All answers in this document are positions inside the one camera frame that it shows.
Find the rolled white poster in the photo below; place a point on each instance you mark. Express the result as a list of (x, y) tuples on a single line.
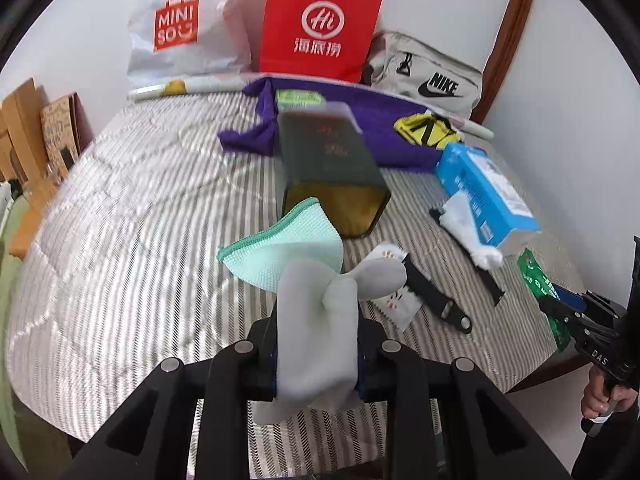
[(200, 85)]

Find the purple towel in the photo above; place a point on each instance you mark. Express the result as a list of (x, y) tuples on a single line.
[(380, 110)]

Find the grey waist bag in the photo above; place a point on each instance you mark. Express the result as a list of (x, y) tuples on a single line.
[(400, 85)]

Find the green snack packet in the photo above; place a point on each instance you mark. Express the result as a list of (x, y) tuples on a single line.
[(535, 275)]

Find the mint green cloth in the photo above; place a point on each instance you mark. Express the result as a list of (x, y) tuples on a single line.
[(295, 240)]

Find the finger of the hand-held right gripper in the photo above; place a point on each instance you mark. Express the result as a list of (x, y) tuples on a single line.
[(570, 298), (555, 312)]

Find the brown wooden door frame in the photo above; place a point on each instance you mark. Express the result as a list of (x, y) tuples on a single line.
[(515, 10)]

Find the blue tissue box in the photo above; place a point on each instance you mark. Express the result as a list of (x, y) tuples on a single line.
[(495, 195)]

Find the wooden nightstand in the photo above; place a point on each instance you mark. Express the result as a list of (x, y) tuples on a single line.
[(32, 210)]

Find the dark green tin box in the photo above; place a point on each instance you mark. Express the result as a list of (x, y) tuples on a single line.
[(325, 160)]

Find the green cassette print packet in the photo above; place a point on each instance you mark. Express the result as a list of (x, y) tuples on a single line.
[(297, 97)]

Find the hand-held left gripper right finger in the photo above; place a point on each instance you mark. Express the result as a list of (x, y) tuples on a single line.
[(372, 355)]

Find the person's right hand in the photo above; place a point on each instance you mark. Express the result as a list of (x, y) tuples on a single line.
[(597, 402)]

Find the wooden bed headboard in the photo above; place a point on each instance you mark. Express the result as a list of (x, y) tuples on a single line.
[(22, 125)]

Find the yellow black sock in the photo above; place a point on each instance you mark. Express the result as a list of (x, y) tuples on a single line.
[(425, 130)]

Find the light grey sock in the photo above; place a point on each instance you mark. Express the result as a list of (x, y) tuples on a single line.
[(315, 350)]

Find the white plastic shopping bag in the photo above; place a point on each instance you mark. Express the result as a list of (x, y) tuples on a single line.
[(210, 35)]

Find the white printed sock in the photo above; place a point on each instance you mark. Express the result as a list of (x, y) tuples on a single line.
[(400, 305)]

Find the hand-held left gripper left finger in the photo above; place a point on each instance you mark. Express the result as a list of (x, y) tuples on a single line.
[(255, 355)]

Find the green blanket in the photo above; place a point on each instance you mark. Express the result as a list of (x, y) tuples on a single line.
[(10, 240)]

